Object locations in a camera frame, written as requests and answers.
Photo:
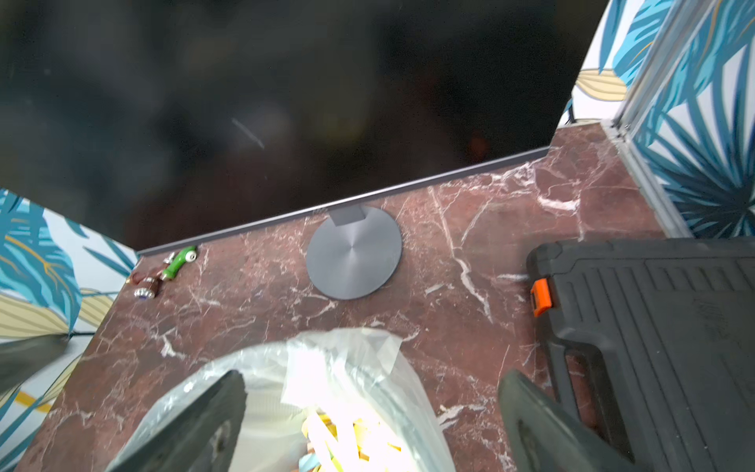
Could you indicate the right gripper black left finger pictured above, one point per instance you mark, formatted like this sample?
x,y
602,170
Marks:
x,y
203,436

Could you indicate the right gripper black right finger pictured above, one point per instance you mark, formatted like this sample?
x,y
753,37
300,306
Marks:
x,y
543,437

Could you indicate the grey round monitor stand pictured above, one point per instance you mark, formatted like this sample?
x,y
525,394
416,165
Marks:
x,y
354,252

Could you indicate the black computer monitor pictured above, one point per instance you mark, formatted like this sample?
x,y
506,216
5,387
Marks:
x,y
152,122

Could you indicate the bin with clear plastic liner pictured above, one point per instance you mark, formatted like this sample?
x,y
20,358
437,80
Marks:
x,y
347,373

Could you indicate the pile of coloured paper strips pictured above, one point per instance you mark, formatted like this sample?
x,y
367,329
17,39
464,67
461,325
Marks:
x,y
362,445

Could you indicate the black plastic tool case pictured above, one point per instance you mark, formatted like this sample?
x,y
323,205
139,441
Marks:
x,y
666,328

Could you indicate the aluminium corner post right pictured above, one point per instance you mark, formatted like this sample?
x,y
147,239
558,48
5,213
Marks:
x,y
681,25

